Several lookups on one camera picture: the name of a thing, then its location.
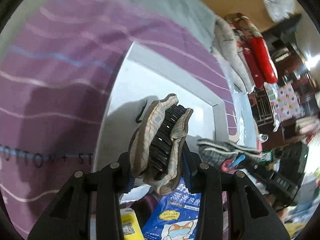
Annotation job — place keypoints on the beige plaid eye mask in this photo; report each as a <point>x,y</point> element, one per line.
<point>156,146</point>

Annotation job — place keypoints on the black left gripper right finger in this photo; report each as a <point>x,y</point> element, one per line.
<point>250,216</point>

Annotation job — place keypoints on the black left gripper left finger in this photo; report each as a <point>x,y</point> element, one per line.
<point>68,214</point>

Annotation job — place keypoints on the white quilted duvet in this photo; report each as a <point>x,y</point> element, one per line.
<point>225,47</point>

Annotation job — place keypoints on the yellow packet with QR code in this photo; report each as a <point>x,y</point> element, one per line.
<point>130,225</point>

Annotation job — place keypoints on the pink patterned cloth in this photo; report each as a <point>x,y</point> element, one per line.
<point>284,103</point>

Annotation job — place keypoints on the blue steam eye mask packet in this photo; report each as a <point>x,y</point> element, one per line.
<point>175,217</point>

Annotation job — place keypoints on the purple striped bed sheet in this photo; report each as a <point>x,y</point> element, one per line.
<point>56,78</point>

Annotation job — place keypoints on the grey fleece blanket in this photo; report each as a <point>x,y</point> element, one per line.
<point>193,15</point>

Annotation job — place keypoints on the dark grey plaid eye mask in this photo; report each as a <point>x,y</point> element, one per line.
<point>216,152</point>

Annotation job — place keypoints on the white shallow cardboard box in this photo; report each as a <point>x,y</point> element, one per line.
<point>146,76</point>

